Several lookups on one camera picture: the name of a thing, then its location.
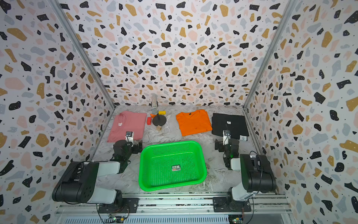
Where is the label sticker in basket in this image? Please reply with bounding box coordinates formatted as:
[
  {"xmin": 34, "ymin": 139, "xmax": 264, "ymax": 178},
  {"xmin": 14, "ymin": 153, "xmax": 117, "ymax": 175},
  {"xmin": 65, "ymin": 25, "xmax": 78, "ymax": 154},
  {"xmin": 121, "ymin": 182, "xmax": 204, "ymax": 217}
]
[{"xmin": 172, "ymin": 165, "xmax": 181, "ymax": 171}]

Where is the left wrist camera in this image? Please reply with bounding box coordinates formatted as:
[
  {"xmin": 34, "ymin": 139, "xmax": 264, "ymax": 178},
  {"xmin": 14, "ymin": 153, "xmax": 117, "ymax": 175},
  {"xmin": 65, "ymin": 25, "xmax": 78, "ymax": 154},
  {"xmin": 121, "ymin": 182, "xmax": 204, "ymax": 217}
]
[{"xmin": 125, "ymin": 131, "xmax": 134, "ymax": 143}]

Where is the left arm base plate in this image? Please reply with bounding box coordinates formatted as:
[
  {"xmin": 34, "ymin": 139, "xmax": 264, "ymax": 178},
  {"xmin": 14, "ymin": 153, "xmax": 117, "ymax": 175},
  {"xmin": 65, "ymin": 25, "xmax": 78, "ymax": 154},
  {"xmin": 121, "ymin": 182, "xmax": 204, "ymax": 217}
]
[{"xmin": 98, "ymin": 197, "xmax": 139, "ymax": 214}]

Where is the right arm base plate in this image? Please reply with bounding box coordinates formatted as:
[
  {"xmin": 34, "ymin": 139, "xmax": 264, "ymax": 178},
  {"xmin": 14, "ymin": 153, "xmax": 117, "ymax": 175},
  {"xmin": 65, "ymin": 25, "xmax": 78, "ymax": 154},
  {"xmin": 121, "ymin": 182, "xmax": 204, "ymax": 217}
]
[{"xmin": 213, "ymin": 197, "xmax": 252, "ymax": 212}]

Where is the pink t-shirt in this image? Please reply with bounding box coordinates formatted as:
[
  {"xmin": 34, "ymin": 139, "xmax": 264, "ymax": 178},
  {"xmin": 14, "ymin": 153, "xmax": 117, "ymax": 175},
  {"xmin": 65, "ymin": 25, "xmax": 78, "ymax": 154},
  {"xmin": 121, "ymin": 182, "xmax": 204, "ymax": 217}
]
[{"xmin": 107, "ymin": 111, "xmax": 147, "ymax": 143}]

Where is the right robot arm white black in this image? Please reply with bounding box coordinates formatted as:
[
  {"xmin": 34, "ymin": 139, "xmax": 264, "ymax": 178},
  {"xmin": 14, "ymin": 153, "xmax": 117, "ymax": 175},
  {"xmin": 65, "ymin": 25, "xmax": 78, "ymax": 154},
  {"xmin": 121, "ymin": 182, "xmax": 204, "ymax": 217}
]
[{"xmin": 214, "ymin": 136, "xmax": 277, "ymax": 203}]

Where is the black folded t-shirt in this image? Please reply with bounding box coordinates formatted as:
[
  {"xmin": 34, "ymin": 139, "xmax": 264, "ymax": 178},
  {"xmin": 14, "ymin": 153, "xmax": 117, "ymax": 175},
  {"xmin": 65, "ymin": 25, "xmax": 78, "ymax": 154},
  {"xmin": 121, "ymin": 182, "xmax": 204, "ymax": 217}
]
[{"xmin": 212, "ymin": 113, "xmax": 249, "ymax": 140}]

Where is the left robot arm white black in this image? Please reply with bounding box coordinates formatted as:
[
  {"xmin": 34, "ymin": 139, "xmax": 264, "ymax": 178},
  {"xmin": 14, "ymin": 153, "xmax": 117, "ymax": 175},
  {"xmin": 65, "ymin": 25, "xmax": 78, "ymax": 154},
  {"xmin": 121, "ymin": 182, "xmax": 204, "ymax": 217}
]
[{"xmin": 52, "ymin": 140, "xmax": 143, "ymax": 207}]

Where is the orange t-shirt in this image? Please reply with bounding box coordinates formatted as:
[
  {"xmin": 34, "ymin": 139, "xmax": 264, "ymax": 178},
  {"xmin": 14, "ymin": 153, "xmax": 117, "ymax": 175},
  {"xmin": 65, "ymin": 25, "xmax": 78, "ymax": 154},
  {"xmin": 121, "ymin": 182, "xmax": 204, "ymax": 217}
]
[{"xmin": 176, "ymin": 109, "xmax": 212, "ymax": 136}]

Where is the green plastic basket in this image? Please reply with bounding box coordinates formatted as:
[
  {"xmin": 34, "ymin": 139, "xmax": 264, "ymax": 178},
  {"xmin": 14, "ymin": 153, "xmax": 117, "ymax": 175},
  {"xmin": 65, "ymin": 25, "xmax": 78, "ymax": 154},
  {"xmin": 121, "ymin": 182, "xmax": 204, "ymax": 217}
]
[{"xmin": 139, "ymin": 141, "xmax": 207, "ymax": 192}]

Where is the black round disc stand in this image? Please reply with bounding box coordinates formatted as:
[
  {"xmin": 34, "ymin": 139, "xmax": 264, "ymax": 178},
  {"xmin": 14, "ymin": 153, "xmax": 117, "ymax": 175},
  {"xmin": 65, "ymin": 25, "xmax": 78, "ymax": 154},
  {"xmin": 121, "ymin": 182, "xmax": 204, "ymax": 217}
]
[{"xmin": 152, "ymin": 114, "xmax": 167, "ymax": 126}]

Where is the aluminium rail frame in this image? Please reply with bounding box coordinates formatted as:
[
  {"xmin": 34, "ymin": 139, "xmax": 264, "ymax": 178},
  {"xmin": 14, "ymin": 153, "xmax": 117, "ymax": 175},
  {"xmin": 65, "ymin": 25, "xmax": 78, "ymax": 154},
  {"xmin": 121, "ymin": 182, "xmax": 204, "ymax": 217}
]
[{"xmin": 55, "ymin": 193, "xmax": 295, "ymax": 224}]

